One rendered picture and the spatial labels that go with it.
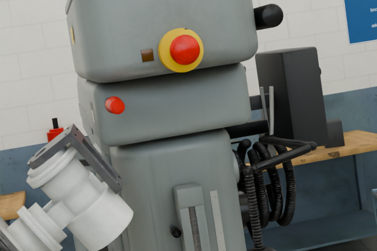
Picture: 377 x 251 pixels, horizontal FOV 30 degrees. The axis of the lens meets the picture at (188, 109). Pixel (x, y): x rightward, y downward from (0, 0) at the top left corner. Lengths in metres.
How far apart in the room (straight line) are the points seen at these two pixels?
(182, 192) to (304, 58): 0.51
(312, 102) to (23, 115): 4.08
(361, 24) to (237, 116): 4.89
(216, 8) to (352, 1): 4.97
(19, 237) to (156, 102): 0.37
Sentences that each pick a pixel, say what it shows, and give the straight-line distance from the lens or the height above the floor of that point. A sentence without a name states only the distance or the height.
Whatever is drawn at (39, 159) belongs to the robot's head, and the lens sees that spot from 0.76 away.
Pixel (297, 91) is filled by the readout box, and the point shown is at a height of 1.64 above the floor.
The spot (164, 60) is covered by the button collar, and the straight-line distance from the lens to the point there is 0.93.
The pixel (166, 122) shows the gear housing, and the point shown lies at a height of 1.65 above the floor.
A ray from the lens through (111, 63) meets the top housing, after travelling 0.95.
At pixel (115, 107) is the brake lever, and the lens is 0.90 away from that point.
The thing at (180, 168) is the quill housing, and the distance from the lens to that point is 1.10.
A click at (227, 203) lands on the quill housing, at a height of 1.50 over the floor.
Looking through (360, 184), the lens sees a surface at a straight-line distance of 5.85.
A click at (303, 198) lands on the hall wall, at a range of 5.82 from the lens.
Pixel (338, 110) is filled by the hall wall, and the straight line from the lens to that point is 5.85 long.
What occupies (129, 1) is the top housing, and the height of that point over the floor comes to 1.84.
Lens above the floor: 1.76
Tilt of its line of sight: 5 degrees down
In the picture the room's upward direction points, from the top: 9 degrees counter-clockwise
